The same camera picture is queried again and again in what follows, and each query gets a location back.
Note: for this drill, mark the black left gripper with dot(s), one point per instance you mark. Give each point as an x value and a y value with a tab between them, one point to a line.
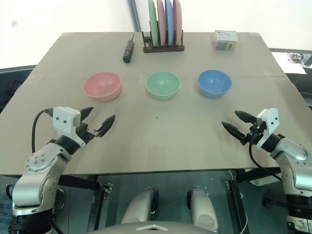
85	132

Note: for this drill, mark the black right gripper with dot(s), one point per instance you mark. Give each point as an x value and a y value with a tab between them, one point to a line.
254	133

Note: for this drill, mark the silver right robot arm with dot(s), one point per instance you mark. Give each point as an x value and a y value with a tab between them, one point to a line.
296	165

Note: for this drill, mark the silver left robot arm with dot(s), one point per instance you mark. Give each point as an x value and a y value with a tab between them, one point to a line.
39	170

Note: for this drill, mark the pink bowl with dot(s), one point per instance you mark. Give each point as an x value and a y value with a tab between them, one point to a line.
102	88

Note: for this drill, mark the blue bowl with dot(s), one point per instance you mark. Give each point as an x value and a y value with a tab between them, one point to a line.
214	84

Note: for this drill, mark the green bowl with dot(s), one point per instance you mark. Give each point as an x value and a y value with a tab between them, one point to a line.
162	86

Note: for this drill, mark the black screwdriver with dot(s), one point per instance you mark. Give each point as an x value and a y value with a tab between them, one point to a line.
129	50

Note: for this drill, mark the white paper sheet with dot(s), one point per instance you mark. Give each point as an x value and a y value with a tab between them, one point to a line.
292	69

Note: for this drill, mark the clear box of coloured clips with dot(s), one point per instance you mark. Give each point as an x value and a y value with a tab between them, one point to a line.
224	40

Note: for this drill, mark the black side table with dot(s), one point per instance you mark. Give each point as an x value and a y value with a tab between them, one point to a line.
13	83

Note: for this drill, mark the silver right robot leg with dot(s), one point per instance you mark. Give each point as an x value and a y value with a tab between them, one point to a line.
202	207

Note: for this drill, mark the silver robot leg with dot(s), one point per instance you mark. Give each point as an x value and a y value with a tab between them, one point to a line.
202	207
140	207

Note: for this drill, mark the dark wooden plate rack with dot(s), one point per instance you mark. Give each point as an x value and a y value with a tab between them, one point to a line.
162	48

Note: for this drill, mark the silver left robot leg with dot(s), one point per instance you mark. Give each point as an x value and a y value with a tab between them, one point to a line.
140	207

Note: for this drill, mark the green plate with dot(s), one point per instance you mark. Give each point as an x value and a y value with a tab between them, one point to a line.
152	23

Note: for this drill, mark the pink plate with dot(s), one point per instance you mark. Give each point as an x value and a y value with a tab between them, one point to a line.
161	22
177	20

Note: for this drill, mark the blue plate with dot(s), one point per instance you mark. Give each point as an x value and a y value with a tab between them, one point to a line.
169	20

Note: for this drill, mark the grey robot torso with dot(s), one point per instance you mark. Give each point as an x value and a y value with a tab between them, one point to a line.
152	228

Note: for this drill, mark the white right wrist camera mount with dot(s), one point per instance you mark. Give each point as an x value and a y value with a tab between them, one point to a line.
269	124

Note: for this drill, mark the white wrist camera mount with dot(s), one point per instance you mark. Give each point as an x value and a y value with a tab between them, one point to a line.
65	122
269	124

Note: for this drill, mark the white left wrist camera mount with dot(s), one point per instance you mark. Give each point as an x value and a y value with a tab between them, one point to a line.
65	122

